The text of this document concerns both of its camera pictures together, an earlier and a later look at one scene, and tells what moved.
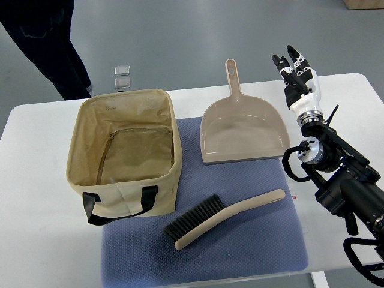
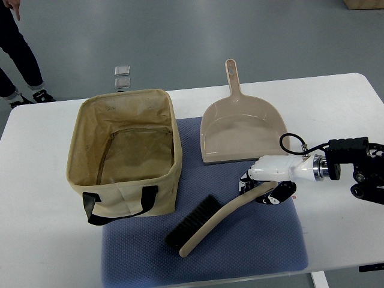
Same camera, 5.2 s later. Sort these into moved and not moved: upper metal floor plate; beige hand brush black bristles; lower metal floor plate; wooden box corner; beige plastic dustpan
Moved: beige hand brush black bristles
Not moved: lower metal floor plate; beige plastic dustpan; wooden box corner; upper metal floor plate
